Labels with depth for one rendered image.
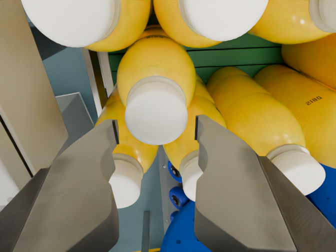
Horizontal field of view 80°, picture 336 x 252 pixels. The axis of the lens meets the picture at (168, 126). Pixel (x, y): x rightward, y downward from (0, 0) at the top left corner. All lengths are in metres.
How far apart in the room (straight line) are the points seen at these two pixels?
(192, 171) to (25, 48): 0.18
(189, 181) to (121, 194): 0.05
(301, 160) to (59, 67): 1.32
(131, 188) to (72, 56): 1.21
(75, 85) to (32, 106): 1.18
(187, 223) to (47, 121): 0.25
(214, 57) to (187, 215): 0.25
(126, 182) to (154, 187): 1.69
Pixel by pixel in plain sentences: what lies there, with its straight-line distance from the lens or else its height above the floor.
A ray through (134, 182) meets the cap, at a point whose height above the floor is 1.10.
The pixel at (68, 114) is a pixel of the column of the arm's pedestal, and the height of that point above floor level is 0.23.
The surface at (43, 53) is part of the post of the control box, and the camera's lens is 0.31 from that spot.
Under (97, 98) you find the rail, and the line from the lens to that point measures 0.27.
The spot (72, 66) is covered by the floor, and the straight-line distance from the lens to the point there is 1.35.
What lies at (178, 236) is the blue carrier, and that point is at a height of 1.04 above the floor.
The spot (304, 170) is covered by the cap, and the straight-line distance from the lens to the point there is 0.19.
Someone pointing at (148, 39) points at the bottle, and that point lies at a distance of 0.18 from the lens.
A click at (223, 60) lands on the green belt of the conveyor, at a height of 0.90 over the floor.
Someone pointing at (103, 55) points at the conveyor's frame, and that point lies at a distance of 0.33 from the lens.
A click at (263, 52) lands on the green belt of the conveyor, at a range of 0.36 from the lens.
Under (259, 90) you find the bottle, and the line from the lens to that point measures 0.25.
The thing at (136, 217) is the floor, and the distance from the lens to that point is 2.18.
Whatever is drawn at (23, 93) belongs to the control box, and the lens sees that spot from 0.21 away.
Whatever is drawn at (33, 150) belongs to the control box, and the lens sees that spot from 0.22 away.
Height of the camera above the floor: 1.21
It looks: 58 degrees down
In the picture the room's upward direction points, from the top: 175 degrees clockwise
